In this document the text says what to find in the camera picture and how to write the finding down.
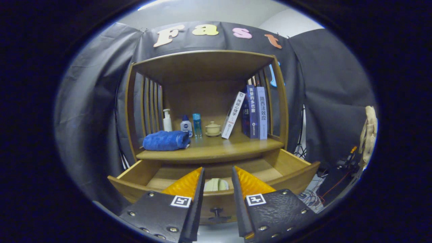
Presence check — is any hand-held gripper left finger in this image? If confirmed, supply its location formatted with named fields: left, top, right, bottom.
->
left=118, top=166, right=206, bottom=243

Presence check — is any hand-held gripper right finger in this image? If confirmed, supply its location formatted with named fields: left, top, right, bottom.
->
left=232, top=165, right=318, bottom=242

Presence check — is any wooden drawer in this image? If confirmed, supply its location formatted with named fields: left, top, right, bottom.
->
left=107, top=148, right=320, bottom=225

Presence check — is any wooden countertop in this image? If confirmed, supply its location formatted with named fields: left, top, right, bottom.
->
left=136, top=132, right=285, bottom=161

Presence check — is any wooden cabinet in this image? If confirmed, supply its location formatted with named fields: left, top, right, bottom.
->
left=125, top=50, right=289, bottom=166

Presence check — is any blue folded towel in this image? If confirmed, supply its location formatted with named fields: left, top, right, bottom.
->
left=142, top=130, right=191, bottom=151

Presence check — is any pale lidded teacup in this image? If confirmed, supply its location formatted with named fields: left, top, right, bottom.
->
left=205, top=121, right=222, bottom=137

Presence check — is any white bottle with blue cap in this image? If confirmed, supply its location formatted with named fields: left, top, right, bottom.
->
left=180, top=115, right=193, bottom=137

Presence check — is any clear blue bottle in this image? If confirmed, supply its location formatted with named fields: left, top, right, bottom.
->
left=192, top=113, right=203, bottom=138

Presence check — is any white pump bottle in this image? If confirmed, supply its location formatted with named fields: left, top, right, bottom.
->
left=163, top=109, right=173, bottom=132

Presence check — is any white book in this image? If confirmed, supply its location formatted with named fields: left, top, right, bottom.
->
left=221, top=91, right=246, bottom=139

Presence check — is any dark blue book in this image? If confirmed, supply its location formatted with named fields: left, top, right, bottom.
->
left=241, top=85, right=260, bottom=139

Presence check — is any light purple book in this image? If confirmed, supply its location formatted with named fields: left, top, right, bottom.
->
left=255, top=86, right=269, bottom=140

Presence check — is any dark equipment with orange clip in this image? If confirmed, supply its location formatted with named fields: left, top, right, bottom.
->
left=336, top=146, right=363, bottom=171

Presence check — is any beige hanging cloth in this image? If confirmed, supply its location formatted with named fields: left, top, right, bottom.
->
left=358, top=106, right=378, bottom=167

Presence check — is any tangle of floor cables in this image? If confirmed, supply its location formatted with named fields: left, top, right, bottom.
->
left=299, top=169, right=351, bottom=211

